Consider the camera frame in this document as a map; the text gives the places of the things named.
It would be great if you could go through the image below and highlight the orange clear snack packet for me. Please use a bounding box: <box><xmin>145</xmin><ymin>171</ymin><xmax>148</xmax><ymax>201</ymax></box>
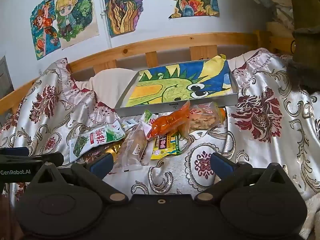
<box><xmin>146</xmin><ymin>100</ymin><xmax>190</xmax><ymax>140</ymax></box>

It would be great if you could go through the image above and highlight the white pillow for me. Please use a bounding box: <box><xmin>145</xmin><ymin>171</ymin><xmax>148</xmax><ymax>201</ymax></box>
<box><xmin>75</xmin><ymin>67</ymin><xmax>140</xmax><ymax>98</ymax></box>

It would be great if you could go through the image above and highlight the white wall pipe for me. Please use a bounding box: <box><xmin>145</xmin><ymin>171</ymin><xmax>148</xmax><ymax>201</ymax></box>
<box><xmin>99</xmin><ymin>0</ymin><xmax>112</xmax><ymax>48</ymax></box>

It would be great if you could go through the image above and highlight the swirl pattern wall poster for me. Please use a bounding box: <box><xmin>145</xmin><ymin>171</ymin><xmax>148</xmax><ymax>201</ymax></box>
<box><xmin>102</xmin><ymin>0</ymin><xmax>160</xmax><ymax>38</ymax></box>

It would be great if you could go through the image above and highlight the clear red print cracker packet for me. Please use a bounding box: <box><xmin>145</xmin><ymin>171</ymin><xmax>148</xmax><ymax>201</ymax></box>
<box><xmin>186</xmin><ymin>102</ymin><xmax>223</xmax><ymax>132</ymax></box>

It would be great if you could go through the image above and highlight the dark brown snack packet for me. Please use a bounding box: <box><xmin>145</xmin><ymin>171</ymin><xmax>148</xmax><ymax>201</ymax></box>
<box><xmin>81</xmin><ymin>147</ymin><xmax>113</xmax><ymax>162</ymax></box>

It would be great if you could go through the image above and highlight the dragon drawing paper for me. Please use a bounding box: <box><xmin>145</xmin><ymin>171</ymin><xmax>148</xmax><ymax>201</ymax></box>
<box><xmin>125</xmin><ymin>54</ymin><xmax>232</xmax><ymax>107</ymax></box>

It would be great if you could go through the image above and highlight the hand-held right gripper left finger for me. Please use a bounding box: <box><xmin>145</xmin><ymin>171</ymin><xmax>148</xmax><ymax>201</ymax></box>
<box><xmin>29</xmin><ymin>152</ymin><xmax>128</xmax><ymax>204</ymax></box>

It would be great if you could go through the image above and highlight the gold ingot snack packet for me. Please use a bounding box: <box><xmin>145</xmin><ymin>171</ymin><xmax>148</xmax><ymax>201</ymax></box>
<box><xmin>107</xmin><ymin>142</ymin><xmax>123</xmax><ymax>161</ymax></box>

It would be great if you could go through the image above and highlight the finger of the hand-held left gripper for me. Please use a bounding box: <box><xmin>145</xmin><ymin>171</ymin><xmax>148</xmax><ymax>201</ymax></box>
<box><xmin>0</xmin><ymin>147</ymin><xmax>29</xmax><ymax>156</ymax></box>
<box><xmin>0</xmin><ymin>152</ymin><xmax>64</xmax><ymax>167</ymax></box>

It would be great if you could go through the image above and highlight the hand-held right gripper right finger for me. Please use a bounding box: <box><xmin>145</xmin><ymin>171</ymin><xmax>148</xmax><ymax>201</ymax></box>
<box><xmin>194</xmin><ymin>152</ymin><xmax>295</xmax><ymax>204</ymax></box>

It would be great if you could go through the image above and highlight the yellow green snack packet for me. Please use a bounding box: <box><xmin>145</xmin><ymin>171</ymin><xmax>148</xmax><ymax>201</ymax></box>
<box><xmin>151</xmin><ymin>130</ymin><xmax>182</xmax><ymax>160</ymax></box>

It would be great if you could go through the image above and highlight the orange haired figure wall poster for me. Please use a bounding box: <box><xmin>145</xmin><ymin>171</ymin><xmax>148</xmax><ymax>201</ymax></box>
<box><xmin>30</xmin><ymin>0</ymin><xmax>62</xmax><ymax>60</ymax></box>

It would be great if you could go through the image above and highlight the satin floral blanket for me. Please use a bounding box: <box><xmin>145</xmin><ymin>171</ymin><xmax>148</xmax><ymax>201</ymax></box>
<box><xmin>0</xmin><ymin>50</ymin><xmax>320</xmax><ymax>207</ymax></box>

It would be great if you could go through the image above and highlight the fluffy cream blanket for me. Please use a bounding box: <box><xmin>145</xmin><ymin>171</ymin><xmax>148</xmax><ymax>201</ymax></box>
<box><xmin>297</xmin><ymin>192</ymin><xmax>320</xmax><ymax>240</ymax></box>

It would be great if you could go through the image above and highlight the green white snack packet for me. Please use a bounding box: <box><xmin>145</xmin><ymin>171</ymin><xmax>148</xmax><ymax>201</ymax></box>
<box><xmin>69</xmin><ymin>124</ymin><xmax>125</xmax><ymax>163</ymax></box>

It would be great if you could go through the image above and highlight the grey wall panel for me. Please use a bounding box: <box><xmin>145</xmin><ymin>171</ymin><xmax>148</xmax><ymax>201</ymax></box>
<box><xmin>0</xmin><ymin>56</ymin><xmax>15</xmax><ymax>93</ymax></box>

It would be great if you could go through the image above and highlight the blond figure wall poster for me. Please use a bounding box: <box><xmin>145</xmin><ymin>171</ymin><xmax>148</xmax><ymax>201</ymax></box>
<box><xmin>54</xmin><ymin>0</ymin><xmax>100</xmax><ymax>50</ymax></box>

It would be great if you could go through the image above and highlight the grey shallow tray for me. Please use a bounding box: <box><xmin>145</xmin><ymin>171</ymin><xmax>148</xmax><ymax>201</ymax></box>
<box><xmin>114</xmin><ymin>55</ymin><xmax>239</xmax><ymax>117</ymax></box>

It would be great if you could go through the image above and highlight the navy white strip packet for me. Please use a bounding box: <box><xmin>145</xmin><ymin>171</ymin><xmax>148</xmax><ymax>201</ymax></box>
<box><xmin>121</xmin><ymin>119</ymin><xmax>140</xmax><ymax>131</ymax></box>

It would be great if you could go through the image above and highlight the clear bread packet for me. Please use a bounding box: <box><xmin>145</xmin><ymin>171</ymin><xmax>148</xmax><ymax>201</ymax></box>
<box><xmin>114</xmin><ymin>125</ymin><xmax>150</xmax><ymax>173</ymax></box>

